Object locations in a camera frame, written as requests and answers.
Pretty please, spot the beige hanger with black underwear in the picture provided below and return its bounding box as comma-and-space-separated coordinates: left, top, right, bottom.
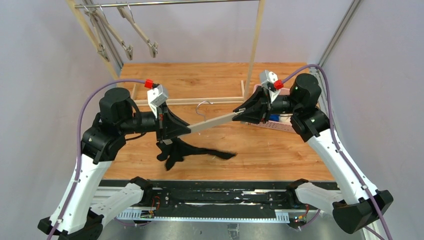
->
163, 100, 236, 145

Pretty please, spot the black underwear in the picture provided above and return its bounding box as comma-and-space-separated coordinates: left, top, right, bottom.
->
156, 138, 237, 171

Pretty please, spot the beige hanger with cream underwear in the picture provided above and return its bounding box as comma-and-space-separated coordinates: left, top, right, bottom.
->
94, 10, 134, 60

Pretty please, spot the beige hanger with blue underwear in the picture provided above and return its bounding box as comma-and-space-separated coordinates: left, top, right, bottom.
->
117, 4, 159, 58

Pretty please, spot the blue underwear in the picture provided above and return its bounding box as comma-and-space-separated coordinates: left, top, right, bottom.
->
269, 114, 281, 122

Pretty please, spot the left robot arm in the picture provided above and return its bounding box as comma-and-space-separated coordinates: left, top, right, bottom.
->
38, 84, 191, 240

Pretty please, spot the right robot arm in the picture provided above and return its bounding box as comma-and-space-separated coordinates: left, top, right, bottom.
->
233, 70, 394, 234

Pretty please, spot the empty beige clip hanger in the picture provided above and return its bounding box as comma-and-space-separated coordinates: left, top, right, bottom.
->
85, 9, 110, 62

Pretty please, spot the pink plastic basket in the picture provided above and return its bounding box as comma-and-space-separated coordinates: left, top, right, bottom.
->
243, 83, 299, 133

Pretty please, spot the wooden clothes rack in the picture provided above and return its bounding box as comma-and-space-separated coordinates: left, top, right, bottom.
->
66, 0, 265, 106

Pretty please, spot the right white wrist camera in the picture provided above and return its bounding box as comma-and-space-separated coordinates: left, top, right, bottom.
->
259, 70, 281, 104

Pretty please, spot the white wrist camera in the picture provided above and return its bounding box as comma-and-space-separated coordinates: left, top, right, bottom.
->
147, 84, 169, 118
259, 70, 281, 104

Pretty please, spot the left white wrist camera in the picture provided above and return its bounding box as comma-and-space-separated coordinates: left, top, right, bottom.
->
147, 84, 169, 118

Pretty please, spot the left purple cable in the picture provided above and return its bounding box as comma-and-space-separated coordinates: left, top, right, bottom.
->
46, 78, 154, 240

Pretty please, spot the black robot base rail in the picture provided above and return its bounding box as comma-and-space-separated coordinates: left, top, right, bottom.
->
74, 179, 352, 224

